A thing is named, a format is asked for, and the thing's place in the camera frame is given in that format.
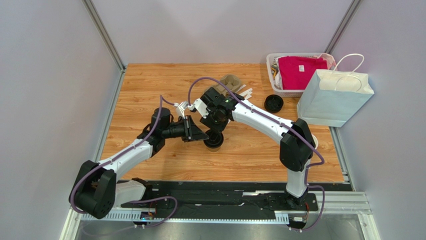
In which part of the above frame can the stack of paper cups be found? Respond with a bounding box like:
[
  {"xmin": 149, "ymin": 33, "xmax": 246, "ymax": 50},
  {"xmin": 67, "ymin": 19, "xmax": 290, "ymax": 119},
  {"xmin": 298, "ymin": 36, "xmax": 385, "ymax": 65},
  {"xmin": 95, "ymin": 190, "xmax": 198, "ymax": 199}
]
[{"xmin": 312, "ymin": 134, "xmax": 319, "ymax": 149}]

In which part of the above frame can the white plastic basket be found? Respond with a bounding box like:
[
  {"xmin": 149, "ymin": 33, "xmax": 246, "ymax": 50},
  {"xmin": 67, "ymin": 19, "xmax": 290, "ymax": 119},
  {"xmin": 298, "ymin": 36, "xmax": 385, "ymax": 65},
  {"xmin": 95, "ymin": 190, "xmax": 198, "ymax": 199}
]
[{"xmin": 266, "ymin": 52, "xmax": 337, "ymax": 98}]

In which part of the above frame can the right aluminium corner post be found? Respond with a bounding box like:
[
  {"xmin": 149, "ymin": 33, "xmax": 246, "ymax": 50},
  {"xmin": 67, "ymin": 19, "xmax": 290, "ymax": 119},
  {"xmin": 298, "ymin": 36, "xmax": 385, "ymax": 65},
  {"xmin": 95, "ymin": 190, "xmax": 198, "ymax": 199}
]
[{"xmin": 325, "ymin": 0, "xmax": 363, "ymax": 54}]

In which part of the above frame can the stack of black lids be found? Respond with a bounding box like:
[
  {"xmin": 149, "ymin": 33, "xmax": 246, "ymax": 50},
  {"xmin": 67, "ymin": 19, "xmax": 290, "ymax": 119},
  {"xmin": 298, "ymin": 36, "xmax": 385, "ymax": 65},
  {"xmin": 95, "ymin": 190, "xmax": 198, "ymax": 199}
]
[{"xmin": 263, "ymin": 94, "xmax": 284, "ymax": 113}]

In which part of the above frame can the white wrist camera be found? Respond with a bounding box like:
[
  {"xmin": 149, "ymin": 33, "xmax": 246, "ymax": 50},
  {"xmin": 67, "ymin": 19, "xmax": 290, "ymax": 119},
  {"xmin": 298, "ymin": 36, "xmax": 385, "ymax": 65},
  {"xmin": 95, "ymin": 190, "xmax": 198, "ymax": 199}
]
[
  {"xmin": 174, "ymin": 101, "xmax": 189, "ymax": 118},
  {"xmin": 187, "ymin": 98, "xmax": 209, "ymax": 119}
]

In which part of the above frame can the pink folded cloth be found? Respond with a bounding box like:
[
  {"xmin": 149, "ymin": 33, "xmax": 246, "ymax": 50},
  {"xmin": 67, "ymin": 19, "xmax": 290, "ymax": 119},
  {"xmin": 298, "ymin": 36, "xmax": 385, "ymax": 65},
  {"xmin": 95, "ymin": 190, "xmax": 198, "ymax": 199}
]
[{"xmin": 277, "ymin": 56, "xmax": 328, "ymax": 90}]

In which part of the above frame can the single paper cup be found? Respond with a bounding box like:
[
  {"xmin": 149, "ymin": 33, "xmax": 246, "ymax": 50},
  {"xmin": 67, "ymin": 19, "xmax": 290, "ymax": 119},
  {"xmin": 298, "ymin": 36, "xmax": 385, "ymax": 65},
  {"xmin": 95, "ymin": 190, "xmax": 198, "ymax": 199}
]
[{"xmin": 206, "ymin": 146, "xmax": 221, "ymax": 152}]

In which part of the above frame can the black cup lid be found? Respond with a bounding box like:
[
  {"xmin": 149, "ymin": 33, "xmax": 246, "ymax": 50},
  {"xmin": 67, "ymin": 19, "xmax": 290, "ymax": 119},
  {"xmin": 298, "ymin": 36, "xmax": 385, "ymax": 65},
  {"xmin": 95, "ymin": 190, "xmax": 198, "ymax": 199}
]
[{"xmin": 203, "ymin": 129, "xmax": 224, "ymax": 147}]

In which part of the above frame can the aluminium corner post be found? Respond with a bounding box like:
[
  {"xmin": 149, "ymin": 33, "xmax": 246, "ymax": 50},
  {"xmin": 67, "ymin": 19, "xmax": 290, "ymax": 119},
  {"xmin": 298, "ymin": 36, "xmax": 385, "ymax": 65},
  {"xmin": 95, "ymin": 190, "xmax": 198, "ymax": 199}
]
[
  {"xmin": 325, "ymin": 0, "xmax": 363, "ymax": 54},
  {"xmin": 82, "ymin": 0, "xmax": 126, "ymax": 73}
]

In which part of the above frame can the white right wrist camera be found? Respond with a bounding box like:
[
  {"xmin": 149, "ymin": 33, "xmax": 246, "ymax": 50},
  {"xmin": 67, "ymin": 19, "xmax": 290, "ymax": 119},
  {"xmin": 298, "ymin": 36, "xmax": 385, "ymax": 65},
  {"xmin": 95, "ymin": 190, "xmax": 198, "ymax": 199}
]
[{"xmin": 187, "ymin": 98, "xmax": 209, "ymax": 119}]

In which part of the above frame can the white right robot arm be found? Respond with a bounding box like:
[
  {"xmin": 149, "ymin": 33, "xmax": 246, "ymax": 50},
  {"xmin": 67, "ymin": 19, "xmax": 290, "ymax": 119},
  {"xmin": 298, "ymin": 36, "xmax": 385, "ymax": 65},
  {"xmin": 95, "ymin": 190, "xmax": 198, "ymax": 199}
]
[{"xmin": 194, "ymin": 87, "xmax": 316, "ymax": 205}]

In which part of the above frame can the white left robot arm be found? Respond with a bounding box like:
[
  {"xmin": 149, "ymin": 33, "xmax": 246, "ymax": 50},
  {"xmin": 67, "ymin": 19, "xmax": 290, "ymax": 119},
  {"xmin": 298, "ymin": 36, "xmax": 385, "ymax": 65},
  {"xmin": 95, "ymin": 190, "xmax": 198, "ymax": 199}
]
[{"xmin": 68, "ymin": 107, "xmax": 209, "ymax": 219}]

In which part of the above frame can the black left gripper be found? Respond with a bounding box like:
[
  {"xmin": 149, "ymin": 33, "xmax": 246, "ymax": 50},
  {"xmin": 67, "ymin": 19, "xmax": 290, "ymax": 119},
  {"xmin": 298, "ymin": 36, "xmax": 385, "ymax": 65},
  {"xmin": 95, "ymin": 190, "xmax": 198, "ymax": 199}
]
[{"xmin": 162, "ymin": 115, "xmax": 209, "ymax": 143}]

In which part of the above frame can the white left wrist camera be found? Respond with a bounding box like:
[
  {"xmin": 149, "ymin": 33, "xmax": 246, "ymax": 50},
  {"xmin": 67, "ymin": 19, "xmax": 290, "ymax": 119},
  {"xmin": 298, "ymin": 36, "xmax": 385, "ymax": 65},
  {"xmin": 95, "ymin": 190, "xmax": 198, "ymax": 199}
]
[{"xmin": 174, "ymin": 101, "xmax": 189, "ymax": 118}]

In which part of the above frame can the light blue paper bag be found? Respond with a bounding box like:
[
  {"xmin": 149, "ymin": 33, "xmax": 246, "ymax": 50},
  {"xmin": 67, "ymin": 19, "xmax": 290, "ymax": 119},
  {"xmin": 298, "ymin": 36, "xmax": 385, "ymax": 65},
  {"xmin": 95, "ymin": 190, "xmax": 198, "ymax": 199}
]
[{"xmin": 296, "ymin": 53, "xmax": 375, "ymax": 128}]

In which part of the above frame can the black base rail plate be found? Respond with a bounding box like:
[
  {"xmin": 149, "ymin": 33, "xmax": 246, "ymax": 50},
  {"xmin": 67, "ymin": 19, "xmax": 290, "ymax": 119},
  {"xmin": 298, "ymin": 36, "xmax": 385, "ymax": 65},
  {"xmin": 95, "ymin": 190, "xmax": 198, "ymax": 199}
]
[{"xmin": 121, "ymin": 180, "xmax": 351, "ymax": 222}]

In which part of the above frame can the cardboard cup carrier tray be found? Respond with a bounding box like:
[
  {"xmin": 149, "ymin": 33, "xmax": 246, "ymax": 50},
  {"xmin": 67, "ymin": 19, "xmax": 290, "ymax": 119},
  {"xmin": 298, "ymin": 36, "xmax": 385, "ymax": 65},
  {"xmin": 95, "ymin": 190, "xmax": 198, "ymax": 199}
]
[{"xmin": 212, "ymin": 74, "xmax": 242, "ymax": 96}]

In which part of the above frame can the left aluminium corner post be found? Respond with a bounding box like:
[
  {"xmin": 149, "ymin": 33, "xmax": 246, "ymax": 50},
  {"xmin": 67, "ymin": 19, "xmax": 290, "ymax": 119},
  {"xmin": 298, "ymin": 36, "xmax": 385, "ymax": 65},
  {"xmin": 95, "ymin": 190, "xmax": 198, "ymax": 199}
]
[{"xmin": 82, "ymin": 0, "xmax": 126, "ymax": 73}]

